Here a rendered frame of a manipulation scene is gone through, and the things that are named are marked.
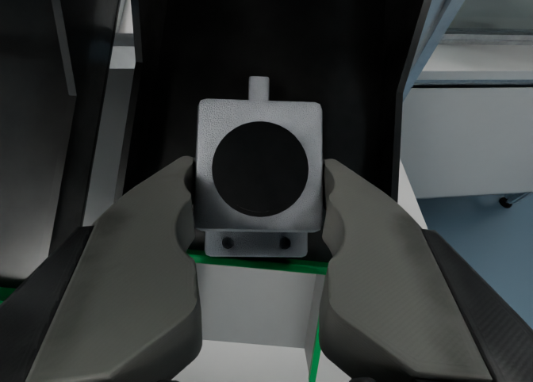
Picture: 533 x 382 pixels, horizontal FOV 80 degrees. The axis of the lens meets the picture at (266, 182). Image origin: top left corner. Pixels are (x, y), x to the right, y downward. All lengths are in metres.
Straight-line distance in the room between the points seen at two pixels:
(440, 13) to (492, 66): 0.83
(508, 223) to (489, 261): 0.26
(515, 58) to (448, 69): 0.22
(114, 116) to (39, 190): 0.12
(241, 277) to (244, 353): 0.19
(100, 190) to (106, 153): 0.03
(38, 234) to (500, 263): 1.81
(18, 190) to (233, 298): 0.21
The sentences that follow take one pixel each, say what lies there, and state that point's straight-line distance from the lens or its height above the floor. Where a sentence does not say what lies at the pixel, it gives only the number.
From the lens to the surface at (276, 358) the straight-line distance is 0.49.
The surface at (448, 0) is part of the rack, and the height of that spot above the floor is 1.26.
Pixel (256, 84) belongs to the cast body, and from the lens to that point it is 0.16.
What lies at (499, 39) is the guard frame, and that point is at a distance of 1.14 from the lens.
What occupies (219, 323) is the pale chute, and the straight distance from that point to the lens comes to 0.35.
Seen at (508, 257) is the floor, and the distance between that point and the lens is 1.90.
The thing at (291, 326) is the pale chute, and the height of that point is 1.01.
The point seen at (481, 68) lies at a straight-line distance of 1.02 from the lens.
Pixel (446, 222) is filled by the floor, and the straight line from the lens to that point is 1.80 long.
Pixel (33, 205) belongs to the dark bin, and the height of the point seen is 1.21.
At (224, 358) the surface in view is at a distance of 0.49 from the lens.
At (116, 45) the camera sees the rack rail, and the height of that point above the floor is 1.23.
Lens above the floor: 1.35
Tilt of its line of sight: 58 degrees down
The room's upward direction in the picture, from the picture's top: 9 degrees clockwise
